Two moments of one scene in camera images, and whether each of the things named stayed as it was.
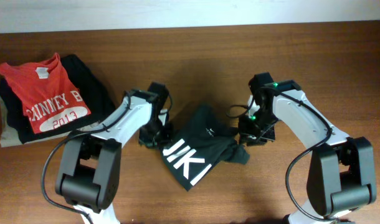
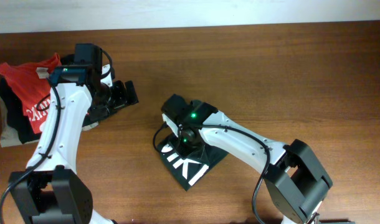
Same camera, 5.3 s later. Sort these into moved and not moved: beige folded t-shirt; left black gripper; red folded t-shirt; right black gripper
Moved: left black gripper; right black gripper
Not moved: red folded t-shirt; beige folded t-shirt
